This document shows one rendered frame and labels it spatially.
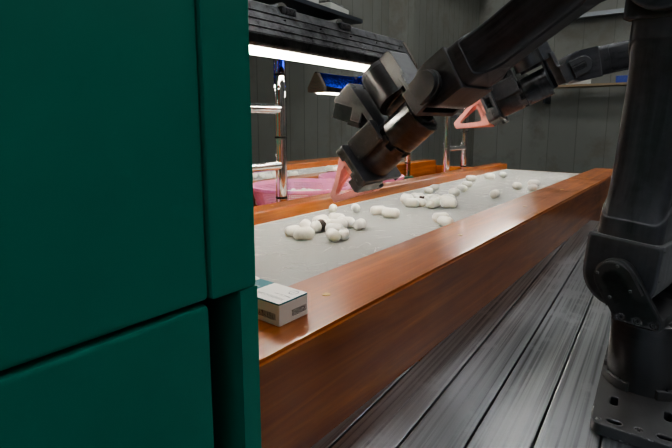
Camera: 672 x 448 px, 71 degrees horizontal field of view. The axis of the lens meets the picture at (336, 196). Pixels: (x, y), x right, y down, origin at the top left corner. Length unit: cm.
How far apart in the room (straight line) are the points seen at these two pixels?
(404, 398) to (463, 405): 5
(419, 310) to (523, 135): 784
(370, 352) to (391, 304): 5
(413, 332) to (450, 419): 10
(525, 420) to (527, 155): 790
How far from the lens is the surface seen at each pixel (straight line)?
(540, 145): 827
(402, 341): 51
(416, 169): 205
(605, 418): 50
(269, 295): 41
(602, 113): 815
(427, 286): 54
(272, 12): 78
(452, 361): 56
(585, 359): 62
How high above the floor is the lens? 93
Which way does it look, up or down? 9 degrees down
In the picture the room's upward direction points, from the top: straight up
